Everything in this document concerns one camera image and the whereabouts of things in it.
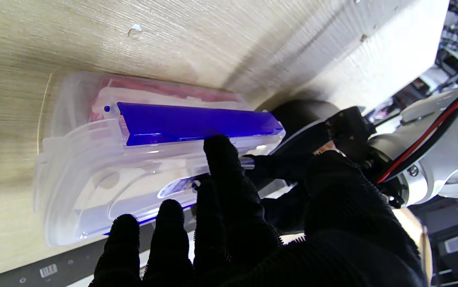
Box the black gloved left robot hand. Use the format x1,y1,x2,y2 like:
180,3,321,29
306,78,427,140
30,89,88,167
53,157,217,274
249,153,313,236

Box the clear lid with blue label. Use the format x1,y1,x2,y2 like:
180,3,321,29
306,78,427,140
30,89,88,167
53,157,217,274
34,94,286,248

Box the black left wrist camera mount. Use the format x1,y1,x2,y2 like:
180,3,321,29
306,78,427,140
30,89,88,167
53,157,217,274
325,107,376,164

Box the clear plastic container blue flaps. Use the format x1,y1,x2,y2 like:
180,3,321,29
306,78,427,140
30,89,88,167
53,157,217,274
49,72,286,240

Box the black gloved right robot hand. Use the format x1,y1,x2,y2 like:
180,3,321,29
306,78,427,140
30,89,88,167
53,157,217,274
89,135,429,287

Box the red black left arm cable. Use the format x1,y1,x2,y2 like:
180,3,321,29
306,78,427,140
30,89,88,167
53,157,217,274
375,60,458,184

